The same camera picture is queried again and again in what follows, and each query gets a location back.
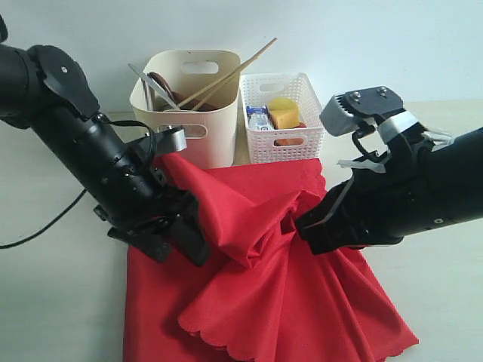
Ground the blue white milk carton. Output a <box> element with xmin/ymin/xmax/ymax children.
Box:
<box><xmin>246</xmin><ymin>106</ymin><xmax>275</xmax><ymax>131</ymax></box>

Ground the wooden chopstick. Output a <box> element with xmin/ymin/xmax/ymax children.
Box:
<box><xmin>177</xmin><ymin>37</ymin><xmax>278</xmax><ymax>111</ymax></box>
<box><xmin>192</xmin><ymin>71</ymin><xmax>240</xmax><ymax>112</ymax></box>

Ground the orange fried chicken piece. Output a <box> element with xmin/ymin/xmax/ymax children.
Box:
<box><xmin>274</xmin><ymin>138</ymin><xmax>304</xmax><ymax>146</ymax></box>

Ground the yellow lemon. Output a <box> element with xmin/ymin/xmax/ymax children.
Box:
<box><xmin>268</xmin><ymin>97</ymin><xmax>299</xmax><ymax>111</ymax></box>

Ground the red table cloth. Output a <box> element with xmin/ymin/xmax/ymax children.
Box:
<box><xmin>123</xmin><ymin>155</ymin><xmax>418</xmax><ymax>361</ymax></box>

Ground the dark wooden spoon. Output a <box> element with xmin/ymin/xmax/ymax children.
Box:
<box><xmin>148</xmin><ymin>72</ymin><xmax>172</xmax><ymax>94</ymax></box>

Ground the orange cheese wedge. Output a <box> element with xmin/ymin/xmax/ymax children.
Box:
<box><xmin>269</xmin><ymin>109</ymin><xmax>300</xmax><ymax>130</ymax></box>

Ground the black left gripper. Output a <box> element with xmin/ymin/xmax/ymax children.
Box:
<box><xmin>93</xmin><ymin>150</ymin><xmax>211</xmax><ymax>267</ymax></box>

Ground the pale green ceramic bowl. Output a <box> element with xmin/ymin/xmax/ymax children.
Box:
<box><xmin>185</xmin><ymin>124</ymin><xmax>207</xmax><ymax>139</ymax></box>

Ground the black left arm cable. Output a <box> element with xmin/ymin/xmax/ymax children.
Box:
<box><xmin>0</xmin><ymin>188</ymin><xmax>88</xmax><ymax>250</ymax></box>

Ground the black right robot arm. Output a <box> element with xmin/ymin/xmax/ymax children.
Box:
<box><xmin>295</xmin><ymin>129</ymin><xmax>482</xmax><ymax>255</ymax></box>

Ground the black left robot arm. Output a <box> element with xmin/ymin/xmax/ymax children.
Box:
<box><xmin>1</xmin><ymin>45</ymin><xmax>210</xmax><ymax>266</ymax></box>

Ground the cream plastic bin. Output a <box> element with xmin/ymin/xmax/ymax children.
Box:
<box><xmin>130</xmin><ymin>50</ymin><xmax>241</xmax><ymax>169</ymax></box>

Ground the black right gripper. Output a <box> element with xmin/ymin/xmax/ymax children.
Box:
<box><xmin>295</xmin><ymin>135</ymin><xmax>445</xmax><ymax>255</ymax></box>

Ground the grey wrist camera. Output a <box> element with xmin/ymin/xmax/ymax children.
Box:
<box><xmin>319</xmin><ymin>86</ymin><xmax>418</xmax><ymax>144</ymax></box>
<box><xmin>155</xmin><ymin>125</ymin><xmax>187</xmax><ymax>155</ymax></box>

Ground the silver table knife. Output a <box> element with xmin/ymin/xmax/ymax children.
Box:
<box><xmin>128</xmin><ymin>63</ymin><xmax>180</xmax><ymax>111</ymax></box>

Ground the brown wooden plate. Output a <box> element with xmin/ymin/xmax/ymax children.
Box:
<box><xmin>171</xmin><ymin>91</ymin><xmax>220</xmax><ymax>112</ymax></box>

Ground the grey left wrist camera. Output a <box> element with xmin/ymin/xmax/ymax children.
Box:
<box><xmin>155</xmin><ymin>125</ymin><xmax>187</xmax><ymax>155</ymax></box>

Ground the white perforated plastic basket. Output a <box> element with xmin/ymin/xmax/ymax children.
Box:
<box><xmin>239</xmin><ymin>72</ymin><xmax>326</xmax><ymax>164</ymax></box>

